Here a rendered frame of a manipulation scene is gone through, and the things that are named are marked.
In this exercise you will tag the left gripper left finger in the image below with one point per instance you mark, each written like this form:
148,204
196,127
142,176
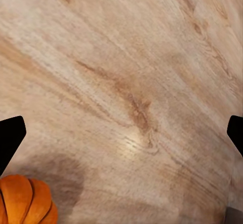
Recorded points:
12,132

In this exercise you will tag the pumpkin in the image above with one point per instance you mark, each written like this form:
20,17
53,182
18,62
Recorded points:
26,201

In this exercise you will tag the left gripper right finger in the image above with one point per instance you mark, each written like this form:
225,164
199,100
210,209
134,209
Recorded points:
235,132

